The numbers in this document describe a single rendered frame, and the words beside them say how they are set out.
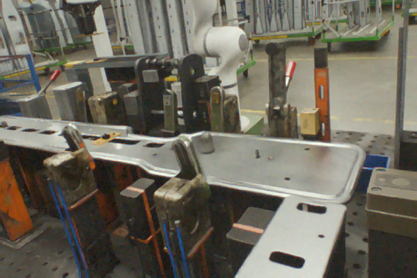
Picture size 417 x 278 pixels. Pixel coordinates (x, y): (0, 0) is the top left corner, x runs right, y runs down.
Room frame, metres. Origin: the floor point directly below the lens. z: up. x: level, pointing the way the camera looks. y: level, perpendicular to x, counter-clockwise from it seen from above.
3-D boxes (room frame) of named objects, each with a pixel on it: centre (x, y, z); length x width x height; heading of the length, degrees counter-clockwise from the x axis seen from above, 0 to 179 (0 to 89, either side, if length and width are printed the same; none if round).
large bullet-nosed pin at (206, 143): (0.74, 0.01, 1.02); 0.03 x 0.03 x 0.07
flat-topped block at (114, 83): (1.33, 0.30, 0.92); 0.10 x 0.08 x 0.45; 56
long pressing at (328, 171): (0.93, 0.32, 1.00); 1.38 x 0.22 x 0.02; 56
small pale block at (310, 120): (0.73, -0.23, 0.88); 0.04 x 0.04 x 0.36; 56
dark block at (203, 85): (0.98, -0.01, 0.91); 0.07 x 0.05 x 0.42; 146
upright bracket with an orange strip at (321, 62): (0.74, -0.26, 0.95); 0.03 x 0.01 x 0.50; 56
